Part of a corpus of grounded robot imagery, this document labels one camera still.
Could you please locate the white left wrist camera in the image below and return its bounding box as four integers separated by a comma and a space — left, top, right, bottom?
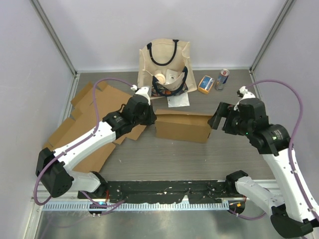
131, 85, 151, 105

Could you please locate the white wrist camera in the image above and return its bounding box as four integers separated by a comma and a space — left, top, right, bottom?
131, 85, 151, 105
237, 86, 256, 100

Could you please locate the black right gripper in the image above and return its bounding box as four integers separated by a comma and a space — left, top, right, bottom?
208, 101, 252, 135

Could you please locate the silver blue drink can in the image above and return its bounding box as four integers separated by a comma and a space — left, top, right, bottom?
215, 69, 230, 91

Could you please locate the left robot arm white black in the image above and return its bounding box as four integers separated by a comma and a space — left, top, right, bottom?
36, 94, 156, 199

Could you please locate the beige canvas tote bag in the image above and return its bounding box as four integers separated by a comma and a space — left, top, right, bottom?
137, 38, 197, 100

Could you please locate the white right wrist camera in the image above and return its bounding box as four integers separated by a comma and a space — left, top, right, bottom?
237, 86, 256, 100

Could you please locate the white slotted cable duct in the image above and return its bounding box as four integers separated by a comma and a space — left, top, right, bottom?
42, 201, 229, 212

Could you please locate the brown cardboard box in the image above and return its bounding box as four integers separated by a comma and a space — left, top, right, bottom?
155, 109, 212, 143

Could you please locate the spare cardboard blank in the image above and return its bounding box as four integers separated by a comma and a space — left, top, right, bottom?
43, 81, 146, 173

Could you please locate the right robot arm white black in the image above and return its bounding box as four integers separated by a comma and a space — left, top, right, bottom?
208, 98, 319, 239

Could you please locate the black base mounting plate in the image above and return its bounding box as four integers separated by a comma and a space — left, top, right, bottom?
87, 180, 243, 204

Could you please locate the tape roll in bag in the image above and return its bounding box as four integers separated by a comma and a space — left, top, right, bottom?
155, 73, 166, 85

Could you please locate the white box in bag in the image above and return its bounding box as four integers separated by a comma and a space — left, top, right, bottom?
165, 69, 178, 85

